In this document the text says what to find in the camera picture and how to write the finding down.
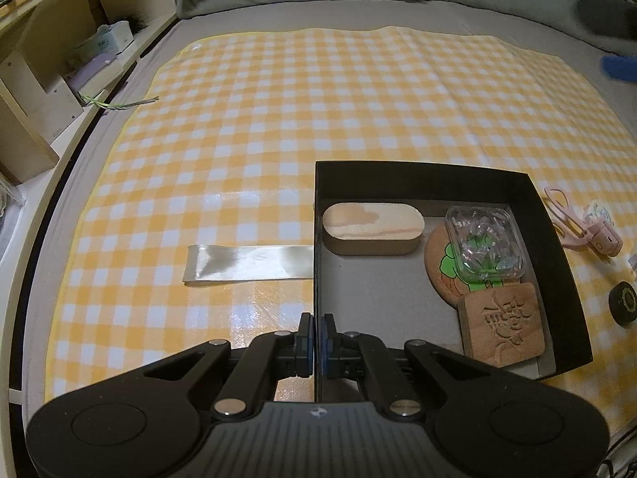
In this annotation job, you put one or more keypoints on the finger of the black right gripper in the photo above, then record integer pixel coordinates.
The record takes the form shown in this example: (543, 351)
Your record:
(622, 68)

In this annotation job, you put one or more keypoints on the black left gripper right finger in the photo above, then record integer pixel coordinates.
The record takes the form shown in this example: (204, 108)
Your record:
(330, 345)

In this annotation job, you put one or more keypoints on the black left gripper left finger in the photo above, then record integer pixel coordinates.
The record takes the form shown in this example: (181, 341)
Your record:
(305, 346)

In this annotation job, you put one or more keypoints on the oval wooden box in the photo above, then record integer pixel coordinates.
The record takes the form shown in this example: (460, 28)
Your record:
(372, 229)

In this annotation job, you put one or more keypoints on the black cardboard box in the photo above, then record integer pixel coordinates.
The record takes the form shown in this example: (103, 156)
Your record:
(393, 298)

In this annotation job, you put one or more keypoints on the square brown cork coaster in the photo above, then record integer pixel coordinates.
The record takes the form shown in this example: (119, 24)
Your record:
(502, 326)

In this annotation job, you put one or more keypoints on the clear plastic bead box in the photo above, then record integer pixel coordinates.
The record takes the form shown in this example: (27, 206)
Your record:
(485, 244)

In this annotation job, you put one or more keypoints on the black round tin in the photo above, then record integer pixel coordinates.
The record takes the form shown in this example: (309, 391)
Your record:
(622, 302)

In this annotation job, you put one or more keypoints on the white charger plug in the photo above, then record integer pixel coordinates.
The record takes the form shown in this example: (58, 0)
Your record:
(632, 261)

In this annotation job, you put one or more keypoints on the grey blanket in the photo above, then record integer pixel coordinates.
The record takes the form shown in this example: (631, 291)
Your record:
(522, 5)

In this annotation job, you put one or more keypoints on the silver tape strip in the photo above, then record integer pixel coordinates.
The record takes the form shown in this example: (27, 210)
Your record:
(226, 264)

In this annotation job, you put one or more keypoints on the round green elephant coaster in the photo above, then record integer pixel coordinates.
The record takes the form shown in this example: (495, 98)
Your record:
(439, 262)

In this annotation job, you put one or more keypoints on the round white green sticker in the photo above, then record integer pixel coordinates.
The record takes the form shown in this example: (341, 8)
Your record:
(598, 209)

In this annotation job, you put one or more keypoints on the pink mini handheld fan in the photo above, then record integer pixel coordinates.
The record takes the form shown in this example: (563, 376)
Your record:
(575, 232)

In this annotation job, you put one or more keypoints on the yellow white checkered mat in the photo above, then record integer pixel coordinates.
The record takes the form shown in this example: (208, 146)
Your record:
(225, 153)

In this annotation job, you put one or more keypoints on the wooden bedside shelf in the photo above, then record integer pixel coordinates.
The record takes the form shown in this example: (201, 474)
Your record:
(36, 104)

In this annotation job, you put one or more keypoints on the purple notebook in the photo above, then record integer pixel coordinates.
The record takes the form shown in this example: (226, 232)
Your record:
(95, 75)

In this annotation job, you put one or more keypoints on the white tissue box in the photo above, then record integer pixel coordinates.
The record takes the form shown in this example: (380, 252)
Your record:
(108, 39)

